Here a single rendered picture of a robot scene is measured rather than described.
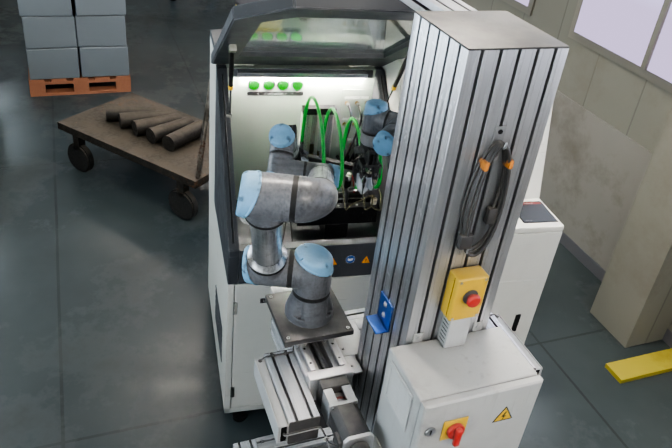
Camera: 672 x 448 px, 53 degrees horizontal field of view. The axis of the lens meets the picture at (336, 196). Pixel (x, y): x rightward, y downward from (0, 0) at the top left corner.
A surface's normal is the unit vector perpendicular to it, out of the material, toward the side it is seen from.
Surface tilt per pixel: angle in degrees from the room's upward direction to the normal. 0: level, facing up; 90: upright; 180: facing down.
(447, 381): 0
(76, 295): 0
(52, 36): 90
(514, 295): 90
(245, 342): 90
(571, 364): 0
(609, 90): 90
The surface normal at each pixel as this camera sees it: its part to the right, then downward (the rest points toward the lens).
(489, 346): 0.11, -0.85
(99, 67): 0.36, 0.52
